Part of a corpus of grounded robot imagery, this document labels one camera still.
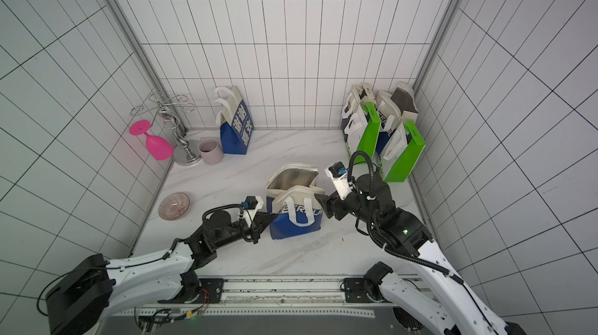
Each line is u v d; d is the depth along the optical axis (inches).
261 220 27.1
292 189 27.7
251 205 25.4
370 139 36.7
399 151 32.6
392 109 37.8
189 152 42.7
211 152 40.0
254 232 26.3
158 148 35.0
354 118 36.9
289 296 28.7
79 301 15.9
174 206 35.4
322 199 22.4
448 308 15.8
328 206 22.4
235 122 39.3
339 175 21.4
